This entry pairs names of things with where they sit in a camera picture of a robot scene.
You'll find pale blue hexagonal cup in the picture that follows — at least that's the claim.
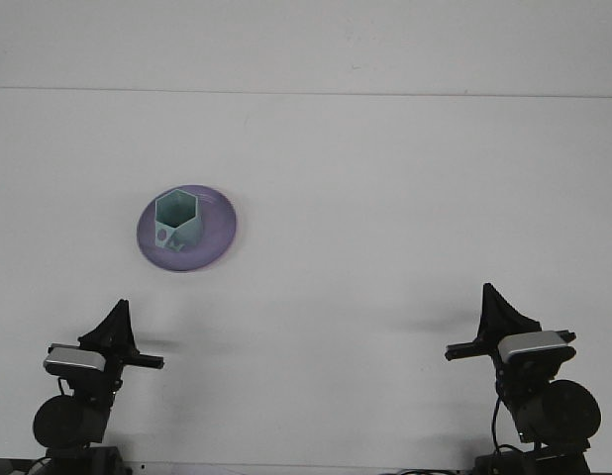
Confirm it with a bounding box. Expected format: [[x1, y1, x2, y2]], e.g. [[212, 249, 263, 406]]
[[153, 188, 205, 254]]

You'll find round purple plate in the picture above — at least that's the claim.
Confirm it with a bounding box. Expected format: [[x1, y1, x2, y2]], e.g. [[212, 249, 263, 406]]
[[135, 183, 239, 273]]

